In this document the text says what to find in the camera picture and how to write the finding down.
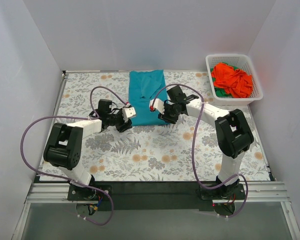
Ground white plastic basket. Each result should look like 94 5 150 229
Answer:
205 54 263 105

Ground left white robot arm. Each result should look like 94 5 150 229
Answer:
43 99 136 200

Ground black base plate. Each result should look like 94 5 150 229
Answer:
67 181 246 212

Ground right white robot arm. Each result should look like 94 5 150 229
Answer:
149 84 254 199

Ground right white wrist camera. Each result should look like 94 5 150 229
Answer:
149 98 165 115

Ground floral table mat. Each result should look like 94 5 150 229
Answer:
38 71 276 182

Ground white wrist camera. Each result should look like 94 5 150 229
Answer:
149 98 165 115
122 105 137 120

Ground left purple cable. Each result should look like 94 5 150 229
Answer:
19 85 131 226

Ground aluminium frame rail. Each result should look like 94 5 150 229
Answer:
13 181 300 240

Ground orange t shirt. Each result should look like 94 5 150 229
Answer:
210 62 254 99

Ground teal t shirt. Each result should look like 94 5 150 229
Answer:
128 69 168 127

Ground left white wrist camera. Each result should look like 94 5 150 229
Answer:
122 105 137 120

